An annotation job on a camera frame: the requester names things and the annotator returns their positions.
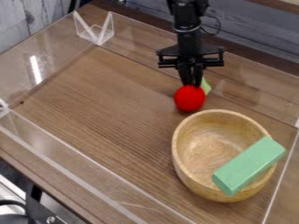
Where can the clear acrylic table enclosure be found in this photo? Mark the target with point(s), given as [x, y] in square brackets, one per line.
[89, 120]

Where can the clear acrylic corner bracket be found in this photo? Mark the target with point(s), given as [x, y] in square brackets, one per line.
[96, 34]

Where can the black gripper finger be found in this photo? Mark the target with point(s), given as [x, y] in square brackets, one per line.
[198, 74]
[186, 74]

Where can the wooden bowl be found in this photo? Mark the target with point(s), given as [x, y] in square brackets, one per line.
[207, 140]

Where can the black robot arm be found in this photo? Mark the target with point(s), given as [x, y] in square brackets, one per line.
[187, 13]

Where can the black metal table frame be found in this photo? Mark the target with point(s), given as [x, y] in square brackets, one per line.
[37, 213]

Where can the green rectangular block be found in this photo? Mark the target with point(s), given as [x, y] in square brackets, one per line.
[247, 165]

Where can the red plush strawberry toy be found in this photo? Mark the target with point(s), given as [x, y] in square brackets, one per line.
[190, 97]

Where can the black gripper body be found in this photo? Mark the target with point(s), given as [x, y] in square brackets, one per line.
[210, 56]

